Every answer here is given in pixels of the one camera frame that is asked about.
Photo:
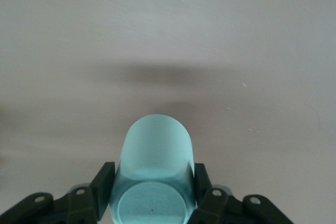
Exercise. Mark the mint green cup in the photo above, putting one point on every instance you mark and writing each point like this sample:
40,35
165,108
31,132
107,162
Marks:
155,150

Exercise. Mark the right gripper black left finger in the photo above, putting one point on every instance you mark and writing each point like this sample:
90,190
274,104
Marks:
86,203

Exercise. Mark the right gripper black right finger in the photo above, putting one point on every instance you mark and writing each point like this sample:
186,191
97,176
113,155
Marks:
218,208

